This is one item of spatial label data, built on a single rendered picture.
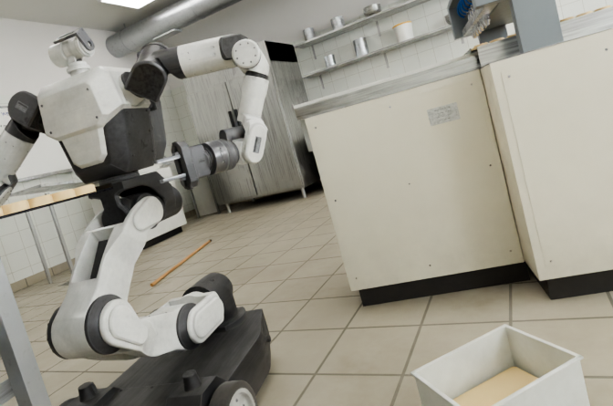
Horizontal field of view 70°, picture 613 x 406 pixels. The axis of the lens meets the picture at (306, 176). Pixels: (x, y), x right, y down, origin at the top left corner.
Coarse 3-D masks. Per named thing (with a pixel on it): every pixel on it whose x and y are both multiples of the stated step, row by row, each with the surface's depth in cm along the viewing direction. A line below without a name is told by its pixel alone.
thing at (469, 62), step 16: (448, 64) 162; (464, 64) 161; (480, 64) 160; (384, 80) 168; (400, 80) 167; (416, 80) 166; (432, 80) 164; (336, 96) 174; (352, 96) 172; (368, 96) 171; (304, 112) 178; (320, 112) 176
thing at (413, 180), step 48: (384, 96) 169; (432, 96) 164; (480, 96) 161; (336, 144) 176; (384, 144) 171; (432, 144) 167; (480, 144) 163; (336, 192) 179; (384, 192) 174; (432, 192) 170; (480, 192) 165; (384, 240) 177; (432, 240) 172; (480, 240) 168; (384, 288) 183; (432, 288) 178
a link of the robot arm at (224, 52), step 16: (192, 48) 119; (208, 48) 118; (224, 48) 117; (240, 48) 116; (256, 48) 116; (192, 64) 119; (208, 64) 120; (224, 64) 120; (240, 64) 116; (256, 64) 118
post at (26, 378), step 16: (0, 256) 68; (0, 272) 68; (0, 288) 67; (0, 304) 66; (0, 320) 66; (16, 320) 68; (0, 336) 67; (16, 336) 68; (0, 352) 67; (16, 352) 67; (32, 352) 69; (16, 368) 67; (32, 368) 69; (16, 384) 68; (32, 384) 68; (16, 400) 68; (32, 400) 68; (48, 400) 70
